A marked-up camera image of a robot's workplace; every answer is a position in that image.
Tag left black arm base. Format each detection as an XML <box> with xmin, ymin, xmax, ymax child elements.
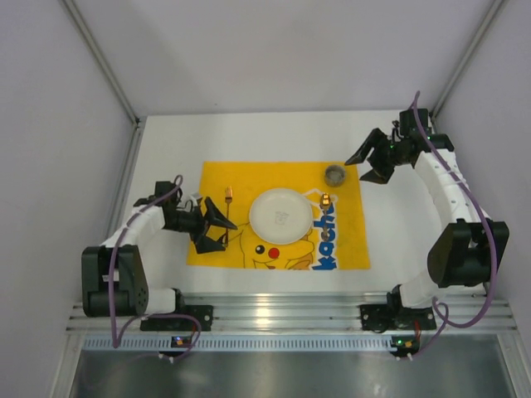
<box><xmin>140</xmin><ymin>304</ymin><xmax>213</xmax><ymax>332</ymax></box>

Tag slotted cable duct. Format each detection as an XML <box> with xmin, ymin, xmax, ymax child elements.
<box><xmin>82</xmin><ymin>334</ymin><xmax>420</xmax><ymax>352</ymax></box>

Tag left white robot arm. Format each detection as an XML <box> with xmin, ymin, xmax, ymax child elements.
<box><xmin>81</xmin><ymin>175</ymin><xmax>236</xmax><ymax>318</ymax></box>

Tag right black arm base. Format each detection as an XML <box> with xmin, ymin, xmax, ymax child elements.
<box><xmin>359</xmin><ymin>303</ymin><xmax>436</xmax><ymax>333</ymax></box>

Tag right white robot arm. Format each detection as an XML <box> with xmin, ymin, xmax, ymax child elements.
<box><xmin>346</xmin><ymin>108</ymin><xmax>509</xmax><ymax>308</ymax></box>

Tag aluminium frame post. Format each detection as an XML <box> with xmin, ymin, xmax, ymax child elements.
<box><xmin>430</xmin><ymin>0</ymin><xmax>508</xmax><ymax>119</ymax></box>
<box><xmin>61</xmin><ymin>0</ymin><xmax>140</xmax><ymax>125</ymax></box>

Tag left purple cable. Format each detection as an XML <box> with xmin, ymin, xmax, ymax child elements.
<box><xmin>108</xmin><ymin>173</ymin><xmax>202</xmax><ymax>362</ymax></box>

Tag cream round plate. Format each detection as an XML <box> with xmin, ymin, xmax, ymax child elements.
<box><xmin>249</xmin><ymin>188</ymin><xmax>313</xmax><ymax>245</ymax></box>

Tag gold spoon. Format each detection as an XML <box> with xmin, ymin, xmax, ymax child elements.
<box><xmin>319</xmin><ymin>192</ymin><xmax>332</xmax><ymax>242</ymax></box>

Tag yellow Pikachu placemat cloth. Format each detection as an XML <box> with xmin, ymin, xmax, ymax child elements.
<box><xmin>187</xmin><ymin>162</ymin><xmax>370</xmax><ymax>271</ymax></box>

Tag aluminium mounting rail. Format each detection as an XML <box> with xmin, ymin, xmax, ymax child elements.
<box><xmin>66</xmin><ymin>292</ymin><xmax>517</xmax><ymax>333</ymax></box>

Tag small grey metal cup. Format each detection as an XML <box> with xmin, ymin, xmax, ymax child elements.
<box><xmin>324</xmin><ymin>164</ymin><xmax>346</xmax><ymax>187</ymax></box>

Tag right aluminium frame post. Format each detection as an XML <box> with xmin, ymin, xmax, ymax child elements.
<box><xmin>430</xmin><ymin>0</ymin><xmax>508</xmax><ymax>119</ymax></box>

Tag gold fork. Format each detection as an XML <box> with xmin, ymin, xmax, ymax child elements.
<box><xmin>223</xmin><ymin>187</ymin><xmax>233</xmax><ymax>247</ymax></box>

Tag left aluminium frame post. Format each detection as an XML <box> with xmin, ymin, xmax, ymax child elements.
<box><xmin>61</xmin><ymin>0</ymin><xmax>140</xmax><ymax>125</ymax></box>

